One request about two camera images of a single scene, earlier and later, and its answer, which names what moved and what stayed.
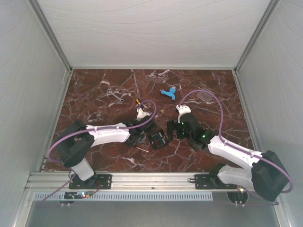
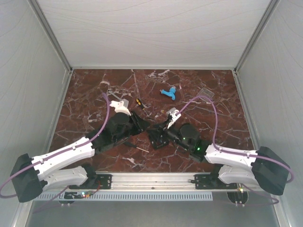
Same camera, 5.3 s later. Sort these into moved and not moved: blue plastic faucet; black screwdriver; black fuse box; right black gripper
Moved: right black gripper
Not moved: black screwdriver; blue plastic faucet; black fuse box
